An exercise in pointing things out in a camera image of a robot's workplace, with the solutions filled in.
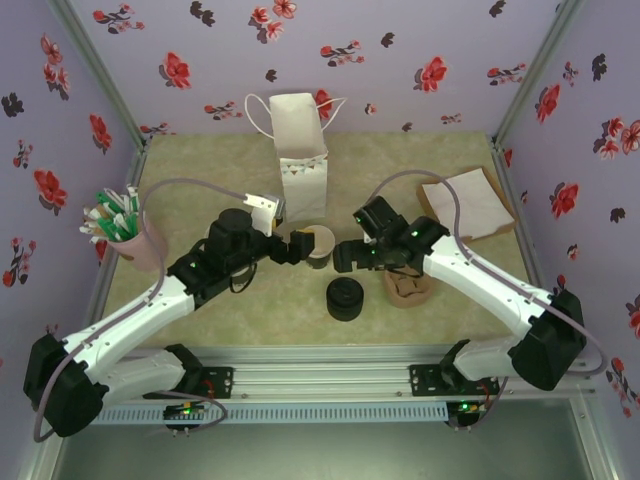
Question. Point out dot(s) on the white paper takeout bag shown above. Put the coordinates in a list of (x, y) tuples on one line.
[(300, 150)]

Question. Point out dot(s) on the white paper napkins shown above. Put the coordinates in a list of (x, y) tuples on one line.
[(470, 200)]

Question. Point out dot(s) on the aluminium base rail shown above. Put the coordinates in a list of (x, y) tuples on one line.
[(320, 380)]

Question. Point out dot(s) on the brown napkin tray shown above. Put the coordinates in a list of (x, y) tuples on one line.
[(492, 233)]

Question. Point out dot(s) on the dark paper coffee cup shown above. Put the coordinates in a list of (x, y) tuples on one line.
[(325, 240)]

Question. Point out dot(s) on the green wrapped straw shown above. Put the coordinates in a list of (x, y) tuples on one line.
[(107, 227), (107, 200)]

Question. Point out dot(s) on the stack of black cup lids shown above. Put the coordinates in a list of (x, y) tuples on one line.
[(345, 297)]

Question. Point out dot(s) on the brown pulp cup carrier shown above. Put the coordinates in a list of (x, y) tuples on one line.
[(407, 295)]

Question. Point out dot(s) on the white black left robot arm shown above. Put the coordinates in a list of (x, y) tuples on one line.
[(125, 320)]

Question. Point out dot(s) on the aluminium side rail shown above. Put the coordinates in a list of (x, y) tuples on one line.
[(134, 170), (505, 165)]

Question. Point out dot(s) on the pink straw holder cup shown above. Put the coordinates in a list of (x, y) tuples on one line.
[(145, 250)]

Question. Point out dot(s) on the black base controller board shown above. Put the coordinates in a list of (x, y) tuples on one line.
[(182, 412), (465, 409)]

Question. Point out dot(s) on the aluminium frame post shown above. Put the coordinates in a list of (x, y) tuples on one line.
[(534, 75), (105, 75)]

